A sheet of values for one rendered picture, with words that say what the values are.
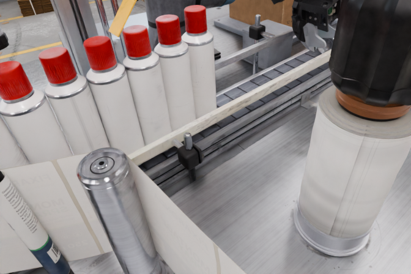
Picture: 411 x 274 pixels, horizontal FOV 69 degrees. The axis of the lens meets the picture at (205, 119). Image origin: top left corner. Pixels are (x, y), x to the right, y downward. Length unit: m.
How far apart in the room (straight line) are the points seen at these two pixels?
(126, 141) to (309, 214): 0.27
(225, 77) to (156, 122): 0.36
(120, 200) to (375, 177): 0.22
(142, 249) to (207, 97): 0.29
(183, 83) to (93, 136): 0.15
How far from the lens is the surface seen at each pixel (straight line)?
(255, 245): 0.40
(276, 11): 0.97
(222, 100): 0.61
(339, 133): 0.28
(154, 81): 0.43
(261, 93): 0.59
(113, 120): 0.43
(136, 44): 0.41
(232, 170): 0.47
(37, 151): 0.43
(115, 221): 0.26
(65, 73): 0.39
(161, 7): 0.81
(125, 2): 0.44
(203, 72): 0.49
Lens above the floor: 1.23
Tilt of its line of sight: 38 degrees down
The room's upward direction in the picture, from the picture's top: 4 degrees counter-clockwise
